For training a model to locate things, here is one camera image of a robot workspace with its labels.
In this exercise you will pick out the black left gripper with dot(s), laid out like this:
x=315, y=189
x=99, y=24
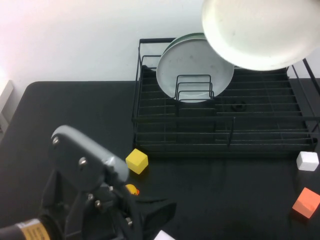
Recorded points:
x=115, y=220

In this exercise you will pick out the white round plate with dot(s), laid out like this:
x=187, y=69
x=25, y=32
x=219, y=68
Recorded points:
x=190, y=65
x=255, y=32

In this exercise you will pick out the pale green round plate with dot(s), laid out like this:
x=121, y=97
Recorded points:
x=190, y=36

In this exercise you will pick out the yellow rubber duck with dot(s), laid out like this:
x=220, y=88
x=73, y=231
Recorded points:
x=131, y=188

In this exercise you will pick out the white paper piece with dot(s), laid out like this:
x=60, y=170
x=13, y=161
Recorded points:
x=163, y=236

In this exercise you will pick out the yellow cube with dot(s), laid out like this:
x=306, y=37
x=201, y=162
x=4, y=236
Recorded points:
x=136, y=161

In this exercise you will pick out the black table mat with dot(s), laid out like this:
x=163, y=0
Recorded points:
x=75, y=112

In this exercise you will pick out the orange cube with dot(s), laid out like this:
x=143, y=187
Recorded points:
x=306, y=202

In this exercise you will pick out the white foam cube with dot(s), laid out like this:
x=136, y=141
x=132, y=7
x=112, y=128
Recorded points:
x=307, y=161

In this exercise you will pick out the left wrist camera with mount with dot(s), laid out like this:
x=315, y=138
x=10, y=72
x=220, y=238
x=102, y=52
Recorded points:
x=75, y=150

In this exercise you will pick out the grey metal frame post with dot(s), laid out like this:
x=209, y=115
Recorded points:
x=6, y=100

